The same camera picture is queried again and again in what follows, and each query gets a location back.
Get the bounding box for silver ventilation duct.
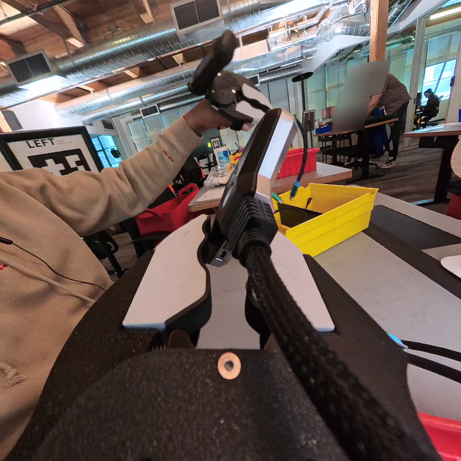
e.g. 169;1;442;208
0;0;415;125

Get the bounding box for person's left forearm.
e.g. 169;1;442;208
85;115;203;236

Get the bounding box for red plastic bin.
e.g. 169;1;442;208
418;412;461;461

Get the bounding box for thick black braided hub cable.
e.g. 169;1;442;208
227;194;461;461

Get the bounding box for wooden support post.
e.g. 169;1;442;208
369;0;390;62

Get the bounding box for person in beige hoodie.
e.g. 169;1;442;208
0;169;116;460

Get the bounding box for clear plastic bag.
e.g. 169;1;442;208
203;164;233;188

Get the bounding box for black silver hdmi hub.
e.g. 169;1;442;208
209;107;299;269

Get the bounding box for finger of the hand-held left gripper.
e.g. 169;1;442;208
239;83;273;113
221;104;261;132

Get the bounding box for black floor lamp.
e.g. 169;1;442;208
292;71;314;123

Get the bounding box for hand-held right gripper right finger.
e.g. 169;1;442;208
245;234;335;348

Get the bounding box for wooden side desk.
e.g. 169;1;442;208
401;122;461;204

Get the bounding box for wood-edged grey table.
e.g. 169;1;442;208
188;161;353;213

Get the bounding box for black panel on stand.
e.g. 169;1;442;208
303;109;317;145

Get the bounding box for thin black clip-on wire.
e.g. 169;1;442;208
0;236;107;292

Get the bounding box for framed marker sign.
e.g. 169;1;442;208
0;125;105;177

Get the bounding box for yellow plastic bin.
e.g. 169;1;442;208
272;183;379;258

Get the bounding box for red tote with handles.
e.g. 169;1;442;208
135;183;217;236

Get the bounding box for black-faced wooden board stand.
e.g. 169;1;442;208
440;139;461;279

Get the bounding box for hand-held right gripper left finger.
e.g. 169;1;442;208
122;214;213;348

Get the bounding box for black green-tipped hdmi cable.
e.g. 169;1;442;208
271;118;310;205

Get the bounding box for black bin divider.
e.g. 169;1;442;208
278;203;323;228

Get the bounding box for dark wooden desk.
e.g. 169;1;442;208
313;117;400;181

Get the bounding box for long ribbed red bin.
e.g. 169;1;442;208
275;147;320;179

